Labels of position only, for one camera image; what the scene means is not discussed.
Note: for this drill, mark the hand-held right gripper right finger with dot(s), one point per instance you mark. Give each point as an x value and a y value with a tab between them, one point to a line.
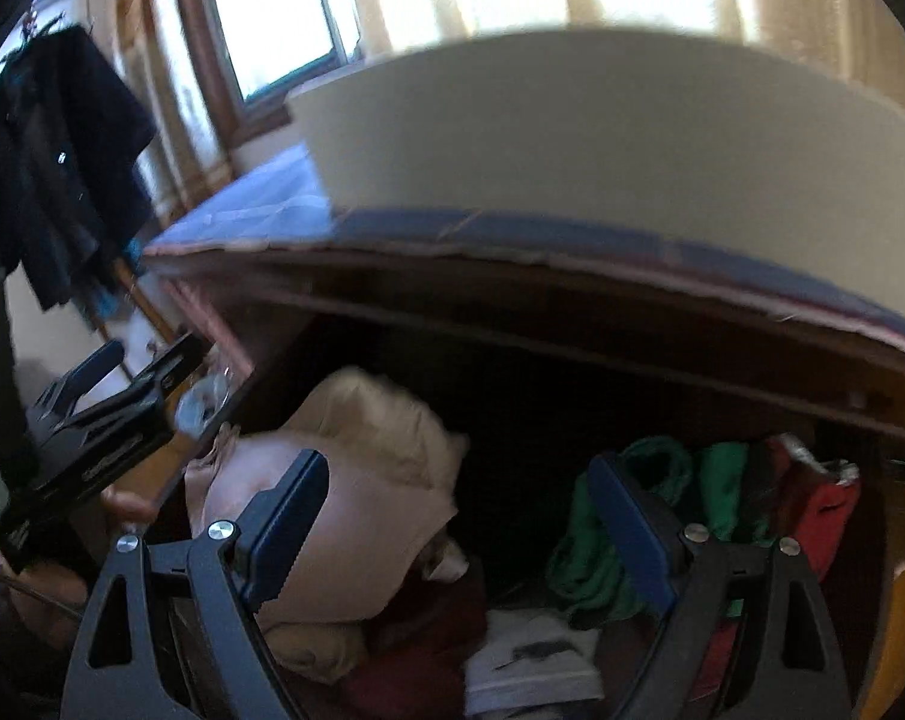
632	532

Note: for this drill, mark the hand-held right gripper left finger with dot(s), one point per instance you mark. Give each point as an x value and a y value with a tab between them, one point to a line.
291	532

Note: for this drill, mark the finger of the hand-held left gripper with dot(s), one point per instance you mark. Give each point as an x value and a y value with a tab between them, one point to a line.
167	364
77	382

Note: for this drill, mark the green garment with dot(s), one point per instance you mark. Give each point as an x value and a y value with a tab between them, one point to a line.
595	562

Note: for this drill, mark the pale pink underwear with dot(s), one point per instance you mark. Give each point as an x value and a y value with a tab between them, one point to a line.
362	510

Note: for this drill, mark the dark red cloth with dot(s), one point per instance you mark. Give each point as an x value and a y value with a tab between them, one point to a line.
422	637

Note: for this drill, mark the wooden drawer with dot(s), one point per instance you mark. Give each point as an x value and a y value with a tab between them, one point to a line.
899	637

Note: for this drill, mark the white box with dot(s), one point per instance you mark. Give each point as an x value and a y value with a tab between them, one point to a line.
572	127

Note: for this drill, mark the person's left hand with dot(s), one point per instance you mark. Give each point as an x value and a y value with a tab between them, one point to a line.
126	506

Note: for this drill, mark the wooden coat rack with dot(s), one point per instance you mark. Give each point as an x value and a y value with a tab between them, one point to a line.
149	300

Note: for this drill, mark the teal garment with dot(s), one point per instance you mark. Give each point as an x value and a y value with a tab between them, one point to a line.
111	292

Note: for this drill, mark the cream cloth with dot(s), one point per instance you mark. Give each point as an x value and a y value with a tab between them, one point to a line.
377	412

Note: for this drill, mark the white cloth with dark print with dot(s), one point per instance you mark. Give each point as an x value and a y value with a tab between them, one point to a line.
527	667

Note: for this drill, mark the blue plaid tablecloth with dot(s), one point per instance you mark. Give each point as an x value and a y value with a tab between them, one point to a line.
257	210

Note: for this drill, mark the black jacket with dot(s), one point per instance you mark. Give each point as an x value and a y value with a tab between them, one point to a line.
55	180

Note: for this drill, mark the narrow cream curtain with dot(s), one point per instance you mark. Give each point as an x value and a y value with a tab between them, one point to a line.
197	142

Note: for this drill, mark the dark wooden desk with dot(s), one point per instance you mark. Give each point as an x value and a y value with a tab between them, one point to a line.
497	292

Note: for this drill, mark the wide cream curtain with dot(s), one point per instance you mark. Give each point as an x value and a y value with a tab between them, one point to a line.
797	7

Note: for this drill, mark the window with wooden frame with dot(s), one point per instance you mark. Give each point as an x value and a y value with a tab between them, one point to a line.
272	15

